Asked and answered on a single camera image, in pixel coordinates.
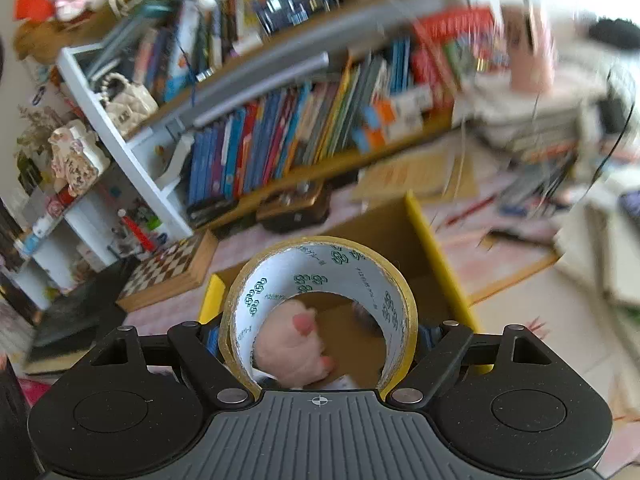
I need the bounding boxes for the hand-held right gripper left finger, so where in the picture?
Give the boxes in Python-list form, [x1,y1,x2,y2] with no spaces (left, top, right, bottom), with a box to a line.
[90,321,251,409]

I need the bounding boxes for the black cable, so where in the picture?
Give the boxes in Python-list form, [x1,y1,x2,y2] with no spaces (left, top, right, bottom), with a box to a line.
[590,65,640,187]

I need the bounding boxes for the pink plush toy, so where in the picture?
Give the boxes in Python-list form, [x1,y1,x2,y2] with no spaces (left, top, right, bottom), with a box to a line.
[252,302,333,387]

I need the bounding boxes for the gold retro radio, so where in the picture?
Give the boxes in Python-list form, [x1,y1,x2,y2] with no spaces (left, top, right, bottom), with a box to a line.
[257,182,332,234]

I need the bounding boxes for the row of tall picture books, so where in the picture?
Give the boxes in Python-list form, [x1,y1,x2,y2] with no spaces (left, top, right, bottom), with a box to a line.
[87,0,351,106]

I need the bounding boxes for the cardboard sheets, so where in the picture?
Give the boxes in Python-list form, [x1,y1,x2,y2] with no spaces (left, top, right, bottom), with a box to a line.
[350,147,479,204]

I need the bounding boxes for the dried flowers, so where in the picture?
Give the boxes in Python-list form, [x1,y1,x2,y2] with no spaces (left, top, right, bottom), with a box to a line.
[15,105,67,162]

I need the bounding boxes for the orange hat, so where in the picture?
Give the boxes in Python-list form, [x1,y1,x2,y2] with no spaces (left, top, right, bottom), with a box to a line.
[14,0,54,22]

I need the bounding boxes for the pile of white papers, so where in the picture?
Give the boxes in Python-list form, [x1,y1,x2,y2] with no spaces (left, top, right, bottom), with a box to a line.
[554,170,640,312]

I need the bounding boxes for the red and white can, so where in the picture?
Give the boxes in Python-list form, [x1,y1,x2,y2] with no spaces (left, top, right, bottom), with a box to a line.
[47,192,77,219]

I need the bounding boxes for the red boxed book set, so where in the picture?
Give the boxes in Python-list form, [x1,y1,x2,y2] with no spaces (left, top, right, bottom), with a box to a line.
[414,6,503,97]

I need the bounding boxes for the wooden strip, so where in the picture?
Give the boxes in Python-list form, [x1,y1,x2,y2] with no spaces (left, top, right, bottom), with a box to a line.
[470,250,559,307]

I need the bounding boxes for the grey lamp bar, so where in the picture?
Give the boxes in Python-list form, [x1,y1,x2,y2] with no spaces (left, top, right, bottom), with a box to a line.
[167,52,331,133]

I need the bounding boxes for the red pencil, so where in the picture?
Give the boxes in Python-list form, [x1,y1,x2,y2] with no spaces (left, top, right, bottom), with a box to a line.
[445,195,497,227]

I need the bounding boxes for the row of colourful books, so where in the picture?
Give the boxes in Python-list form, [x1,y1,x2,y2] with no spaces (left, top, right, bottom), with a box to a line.
[187,35,416,208]

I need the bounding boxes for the black fluffy thing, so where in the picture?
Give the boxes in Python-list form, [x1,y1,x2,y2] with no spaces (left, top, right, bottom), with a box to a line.
[590,17,640,52]

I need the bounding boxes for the red cone toy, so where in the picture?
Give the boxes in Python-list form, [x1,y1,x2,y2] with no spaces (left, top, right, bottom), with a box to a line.
[120,210,157,254]

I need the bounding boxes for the wooden bookshelf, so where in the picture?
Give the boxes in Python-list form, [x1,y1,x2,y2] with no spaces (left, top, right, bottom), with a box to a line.
[57,0,521,233]

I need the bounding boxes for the blue label bottle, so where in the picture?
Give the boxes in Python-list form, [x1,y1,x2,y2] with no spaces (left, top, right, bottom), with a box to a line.
[15,232,49,257]

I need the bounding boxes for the ceramic figurine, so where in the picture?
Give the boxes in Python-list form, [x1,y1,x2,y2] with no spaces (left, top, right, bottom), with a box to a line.
[50,122,112,197]

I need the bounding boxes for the black book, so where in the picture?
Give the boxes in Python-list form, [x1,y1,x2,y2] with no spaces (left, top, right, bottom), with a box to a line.
[25,290,127,377]

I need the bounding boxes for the orange and white small box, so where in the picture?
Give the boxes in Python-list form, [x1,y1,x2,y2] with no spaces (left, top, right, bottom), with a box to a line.
[350,125,392,154]
[372,100,402,127]

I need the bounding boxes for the white quilted handbag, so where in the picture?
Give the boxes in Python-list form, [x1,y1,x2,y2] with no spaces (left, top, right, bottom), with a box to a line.
[100,72,159,137]

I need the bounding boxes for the stack of papers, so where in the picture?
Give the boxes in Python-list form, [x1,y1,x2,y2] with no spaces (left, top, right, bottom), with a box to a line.
[452,85,592,162]

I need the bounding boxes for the black striped packet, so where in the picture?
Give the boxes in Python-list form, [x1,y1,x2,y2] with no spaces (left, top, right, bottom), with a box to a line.
[255,0,342,34]

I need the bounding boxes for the brown plush toy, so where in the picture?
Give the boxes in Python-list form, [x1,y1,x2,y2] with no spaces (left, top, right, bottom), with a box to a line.
[12,17,77,64]

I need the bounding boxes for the cardboard box with yellow edges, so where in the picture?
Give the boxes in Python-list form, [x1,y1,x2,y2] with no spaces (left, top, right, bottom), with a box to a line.
[200,192,493,392]

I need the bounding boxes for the pink pen holder box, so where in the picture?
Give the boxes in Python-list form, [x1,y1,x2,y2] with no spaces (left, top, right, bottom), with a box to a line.
[501,2,557,94]

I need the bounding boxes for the yellow packing tape roll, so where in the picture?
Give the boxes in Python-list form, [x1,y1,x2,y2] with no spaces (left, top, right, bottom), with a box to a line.
[218,236,419,401]

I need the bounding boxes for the wooden chessboard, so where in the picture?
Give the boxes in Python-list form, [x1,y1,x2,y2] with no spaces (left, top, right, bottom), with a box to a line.
[117,232,219,312]

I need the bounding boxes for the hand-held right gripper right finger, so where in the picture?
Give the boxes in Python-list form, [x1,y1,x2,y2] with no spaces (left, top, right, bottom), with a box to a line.
[391,319,549,408]

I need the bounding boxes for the white shelf unit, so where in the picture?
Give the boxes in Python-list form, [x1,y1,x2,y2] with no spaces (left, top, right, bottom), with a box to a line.
[15,47,194,311]

